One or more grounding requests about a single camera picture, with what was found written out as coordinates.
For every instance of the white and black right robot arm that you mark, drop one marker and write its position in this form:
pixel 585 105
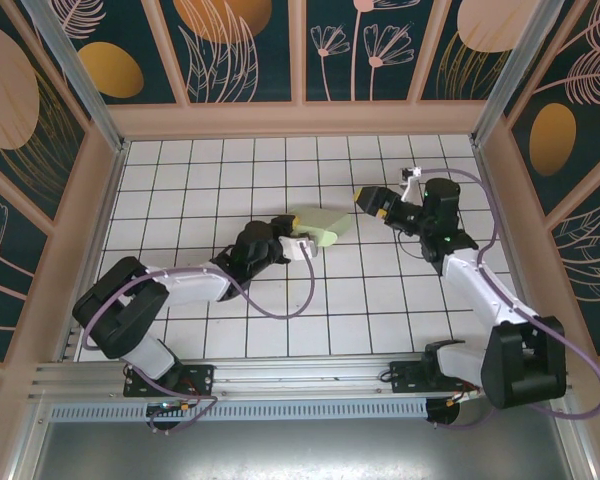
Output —
pixel 480 290

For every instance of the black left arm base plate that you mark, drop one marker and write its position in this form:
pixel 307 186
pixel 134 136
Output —
pixel 200 380

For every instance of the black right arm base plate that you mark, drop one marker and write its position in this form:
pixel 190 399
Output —
pixel 405 380

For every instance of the aluminium side rail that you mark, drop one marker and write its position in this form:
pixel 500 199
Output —
pixel 515 280
pixel 97 250

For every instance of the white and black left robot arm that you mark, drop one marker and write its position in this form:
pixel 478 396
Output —
pixel 195 287

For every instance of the grey metal sheet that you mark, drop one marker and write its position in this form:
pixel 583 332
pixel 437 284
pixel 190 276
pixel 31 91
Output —
pixel 300 450

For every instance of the small yellow power connector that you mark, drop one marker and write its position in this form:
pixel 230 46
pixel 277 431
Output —
pixel 186 408
pixel 452 403

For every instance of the aluminium mounting rail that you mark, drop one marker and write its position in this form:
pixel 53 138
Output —
pixel 300 375

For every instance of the light green paper box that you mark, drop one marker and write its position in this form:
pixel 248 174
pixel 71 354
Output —
pixel 325 222

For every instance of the aluminium corner post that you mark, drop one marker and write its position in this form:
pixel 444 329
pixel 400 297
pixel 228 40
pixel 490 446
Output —
pixel 517 65
pixel 75 65

